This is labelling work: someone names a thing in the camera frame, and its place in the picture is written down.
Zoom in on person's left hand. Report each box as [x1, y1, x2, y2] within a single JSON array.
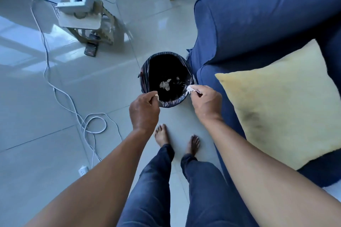
[[129, 91, 161, 135]]

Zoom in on person's right hand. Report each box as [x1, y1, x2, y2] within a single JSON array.
[[188, 84, 224, 126]]

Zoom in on person's right forearm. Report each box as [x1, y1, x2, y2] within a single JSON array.
[[200, 118, 341, 227]]

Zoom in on person's left forearm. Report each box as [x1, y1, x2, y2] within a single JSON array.
[[25, 128, 153, 227]]

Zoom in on crumpled paper scrap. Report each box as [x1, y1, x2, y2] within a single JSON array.
[[159, 79, 172, 92]]

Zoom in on black lined trash bin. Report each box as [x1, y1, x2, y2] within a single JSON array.
[[138, 52, 194, 108]]

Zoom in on person's left foot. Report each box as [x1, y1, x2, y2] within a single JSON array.
[[155, 124, 169, 148]]

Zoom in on person's foot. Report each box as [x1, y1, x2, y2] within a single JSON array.
[[186, 135, 201, 159], [155, 124, 169, 148]]

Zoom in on person's right foot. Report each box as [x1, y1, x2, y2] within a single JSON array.
[[186, 135, 201, 159]]

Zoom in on black phone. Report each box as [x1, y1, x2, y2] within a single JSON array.
[[84, 41, 99, 57]]

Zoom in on yellow cushion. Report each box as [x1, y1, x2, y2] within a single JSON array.
[[215, 39, 341, 171]]

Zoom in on blue fabric sofa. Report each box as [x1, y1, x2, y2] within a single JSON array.
[[186, 0, 341, 189]]

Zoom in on person's left leg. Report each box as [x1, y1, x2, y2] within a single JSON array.
[[117, 144, 175, 227]]

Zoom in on person's leg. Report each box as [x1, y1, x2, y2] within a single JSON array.
[[117, 144, 175, 227], [181, 154, 260, 227]]

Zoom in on person's right leg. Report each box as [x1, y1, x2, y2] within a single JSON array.
[[181, 154, 260, 227]]

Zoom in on white power strip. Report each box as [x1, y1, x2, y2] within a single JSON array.
[[55, 0, 92, 13]]

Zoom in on white power cable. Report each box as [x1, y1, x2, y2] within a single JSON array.
[[30, 0, 123, 169]]

